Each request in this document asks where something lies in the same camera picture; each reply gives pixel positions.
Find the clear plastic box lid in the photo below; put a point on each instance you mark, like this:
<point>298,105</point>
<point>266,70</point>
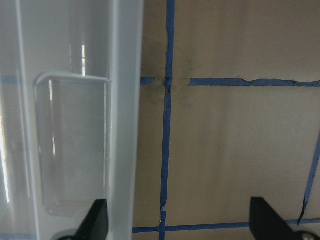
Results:
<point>70,75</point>

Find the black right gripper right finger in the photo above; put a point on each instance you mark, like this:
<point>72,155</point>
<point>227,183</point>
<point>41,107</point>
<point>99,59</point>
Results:
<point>266,224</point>

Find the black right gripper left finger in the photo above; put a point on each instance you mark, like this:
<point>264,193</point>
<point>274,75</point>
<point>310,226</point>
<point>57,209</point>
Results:
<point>95,225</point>

